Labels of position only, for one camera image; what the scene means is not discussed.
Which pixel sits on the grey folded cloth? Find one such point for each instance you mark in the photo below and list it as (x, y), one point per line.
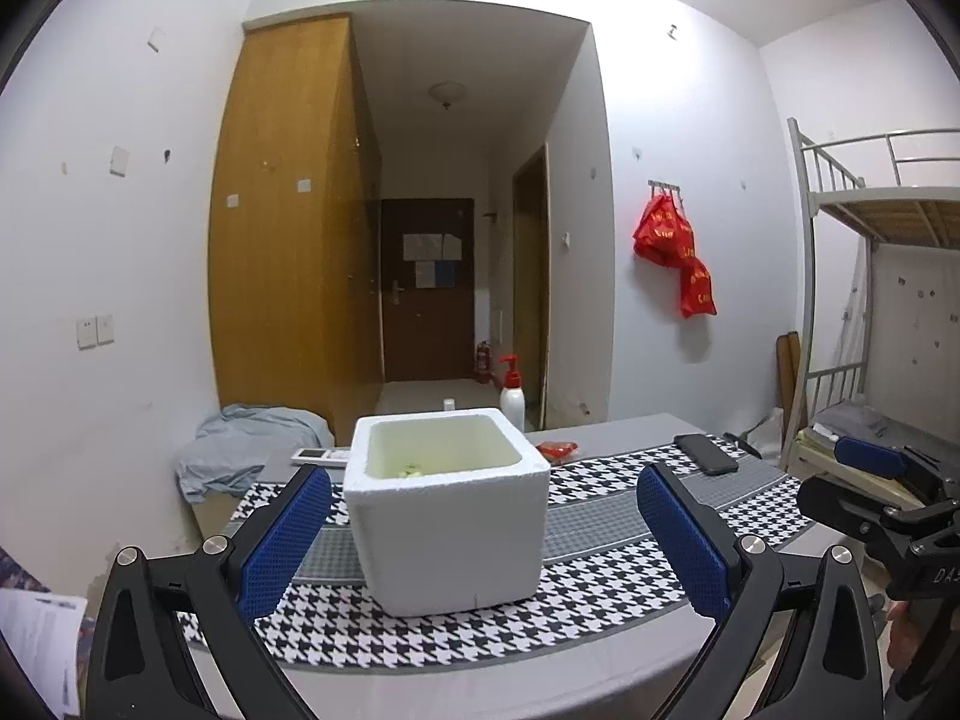
(847, 420)

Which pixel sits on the red plastic bag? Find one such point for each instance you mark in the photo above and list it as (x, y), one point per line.
(664, 232)
(697, 289)

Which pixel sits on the wooden wardrobe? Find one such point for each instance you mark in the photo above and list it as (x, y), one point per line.
(285, 277)

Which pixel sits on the houndstooth table runner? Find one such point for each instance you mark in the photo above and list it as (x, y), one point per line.
(600, 615)

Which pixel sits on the person's right hand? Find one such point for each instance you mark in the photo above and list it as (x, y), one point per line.
(902, 637)

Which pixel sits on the wooden side door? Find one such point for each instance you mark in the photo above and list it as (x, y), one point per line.
(529, 300)

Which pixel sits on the white wall switch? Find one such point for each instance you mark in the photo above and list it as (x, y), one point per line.
(118, 160)

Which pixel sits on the white remote control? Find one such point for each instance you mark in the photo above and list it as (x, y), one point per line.
(322, 456)

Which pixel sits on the red fire extinguisher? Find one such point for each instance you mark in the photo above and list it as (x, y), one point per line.
(484, 360)

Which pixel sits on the black smartphone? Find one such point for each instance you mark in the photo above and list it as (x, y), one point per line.
(705, 454)

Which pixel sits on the white pump bottle red cap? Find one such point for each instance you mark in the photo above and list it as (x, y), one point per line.
(514, 405)

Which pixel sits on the printed paper sheets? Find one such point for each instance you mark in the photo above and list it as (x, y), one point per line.
(37, 630)

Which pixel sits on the metal wall hook rack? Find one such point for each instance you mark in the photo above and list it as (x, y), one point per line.
(665, 186)

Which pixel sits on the small white paper notice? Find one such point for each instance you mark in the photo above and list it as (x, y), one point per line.
(424, 274)

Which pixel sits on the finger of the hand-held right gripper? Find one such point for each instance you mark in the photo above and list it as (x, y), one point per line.
(847, 506)
(870, 454)

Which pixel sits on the large white paper notice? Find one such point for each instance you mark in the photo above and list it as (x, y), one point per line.
(431, 246)

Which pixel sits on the white blank wall plate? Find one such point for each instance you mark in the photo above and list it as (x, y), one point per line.
(156, 37)

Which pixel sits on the red snack packet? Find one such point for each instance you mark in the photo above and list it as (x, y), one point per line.
(559, 451)

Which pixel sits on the metal bunk bed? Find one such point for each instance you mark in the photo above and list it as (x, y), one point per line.
(900, 219)

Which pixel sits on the dark brown door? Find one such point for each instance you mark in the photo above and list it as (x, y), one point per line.
(427, 330)

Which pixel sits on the round ceiling lamp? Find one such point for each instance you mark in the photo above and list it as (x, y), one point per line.
(448, 92)

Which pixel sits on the light blue crumpled cloth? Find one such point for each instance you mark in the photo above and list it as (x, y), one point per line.
(247, 442)

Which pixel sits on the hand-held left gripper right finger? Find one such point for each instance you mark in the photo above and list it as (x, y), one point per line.
(682, 547)

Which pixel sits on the white wall socket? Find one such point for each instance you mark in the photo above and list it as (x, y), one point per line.
(87, 331)
(105, 328)

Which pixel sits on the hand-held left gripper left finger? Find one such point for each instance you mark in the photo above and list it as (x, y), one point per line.
(289, 540)

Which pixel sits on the blue paper notice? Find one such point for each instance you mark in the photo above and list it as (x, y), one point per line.
(445, 274)

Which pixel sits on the yellow foam net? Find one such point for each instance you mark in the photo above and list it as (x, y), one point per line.
(411, 471)

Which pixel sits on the white foam box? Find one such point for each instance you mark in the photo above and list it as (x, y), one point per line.
(450, 540)

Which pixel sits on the wooden board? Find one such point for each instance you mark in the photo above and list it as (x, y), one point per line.
(787, 367)

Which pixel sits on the translucent plastic bag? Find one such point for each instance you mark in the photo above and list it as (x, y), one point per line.
(772, 427)

